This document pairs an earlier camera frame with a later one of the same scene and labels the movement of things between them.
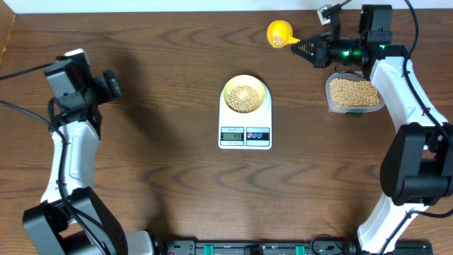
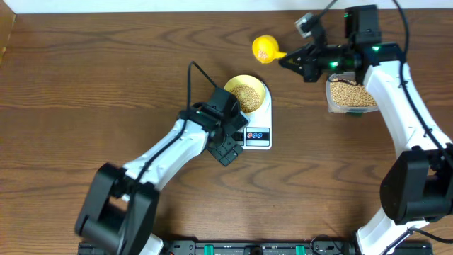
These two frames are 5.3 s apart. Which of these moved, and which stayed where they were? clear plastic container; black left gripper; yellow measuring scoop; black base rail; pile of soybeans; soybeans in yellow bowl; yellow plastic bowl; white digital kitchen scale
Moved: black left gripper; yellow measuring scoop
Stayed: clear plastic container; soybeans in yellow bowl; black base rail; white digital kitchen scale; yellow plastic bowl; pile of soybeans
